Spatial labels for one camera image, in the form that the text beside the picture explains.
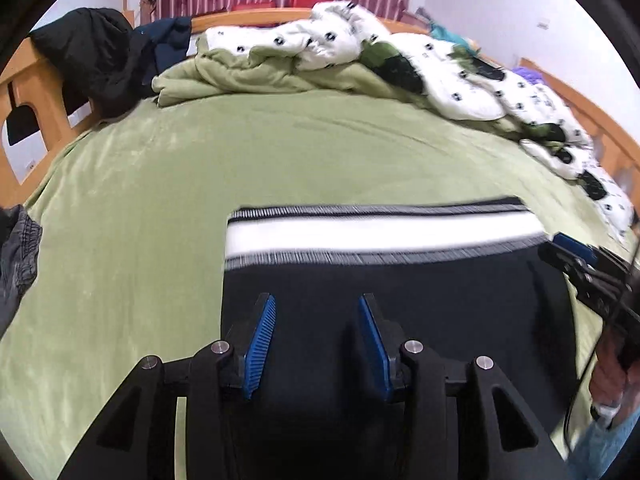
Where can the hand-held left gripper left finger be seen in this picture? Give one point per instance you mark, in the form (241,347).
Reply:
(260,345)

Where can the wooden clothes rack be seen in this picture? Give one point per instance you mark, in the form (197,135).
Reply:
(140,2)

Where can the teal cloth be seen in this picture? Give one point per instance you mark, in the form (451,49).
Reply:
(445,32)

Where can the black pants with white stripes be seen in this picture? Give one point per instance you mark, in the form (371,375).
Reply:
(450,310)

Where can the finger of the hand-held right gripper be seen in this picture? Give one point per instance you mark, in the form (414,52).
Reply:
(577,249)
(562,262)

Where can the grey denim jeans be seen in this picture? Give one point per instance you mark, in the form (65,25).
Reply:
(20,260)

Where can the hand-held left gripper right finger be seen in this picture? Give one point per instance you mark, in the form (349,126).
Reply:
(375,350)

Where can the wooden bed frame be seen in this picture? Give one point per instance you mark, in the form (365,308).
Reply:
(30,87)

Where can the purple cloth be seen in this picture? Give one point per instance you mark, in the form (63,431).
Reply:
(530,76)

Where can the navy blue garment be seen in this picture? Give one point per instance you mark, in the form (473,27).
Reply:
(170,40)

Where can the white floral quilt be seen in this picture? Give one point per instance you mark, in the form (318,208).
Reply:
(450,85)

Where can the red box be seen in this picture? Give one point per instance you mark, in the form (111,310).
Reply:
(252,6)
(307,0)

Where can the black jacket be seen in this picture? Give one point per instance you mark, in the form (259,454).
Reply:
(90,45)

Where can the person's right hand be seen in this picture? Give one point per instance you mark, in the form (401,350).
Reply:
(607,370)

